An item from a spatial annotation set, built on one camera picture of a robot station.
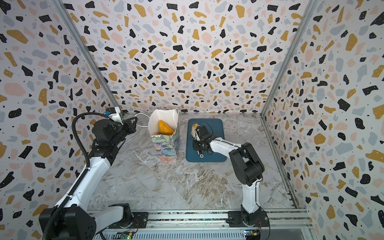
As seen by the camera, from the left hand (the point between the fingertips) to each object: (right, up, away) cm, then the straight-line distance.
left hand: (136, 115), depth 74 cm
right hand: (+27, -16, +22) cm, 38 cm away
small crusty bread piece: (+27, -7, +29) cm, 40 cm away
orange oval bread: (+10, -7, +18) cm, 22 cm away
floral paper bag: (+13, -17, +9) cm, 23 cm away
